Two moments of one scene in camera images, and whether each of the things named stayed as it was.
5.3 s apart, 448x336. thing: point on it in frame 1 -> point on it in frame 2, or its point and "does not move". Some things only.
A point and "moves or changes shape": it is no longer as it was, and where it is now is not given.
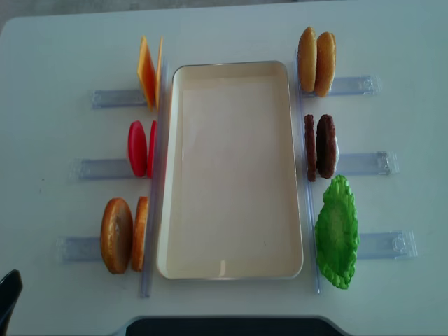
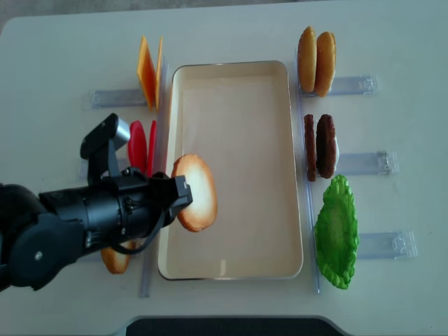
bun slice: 139,234 moves or changes shape
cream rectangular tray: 230,204 does not move
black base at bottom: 230,326 does not move
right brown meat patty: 325,145 does not move
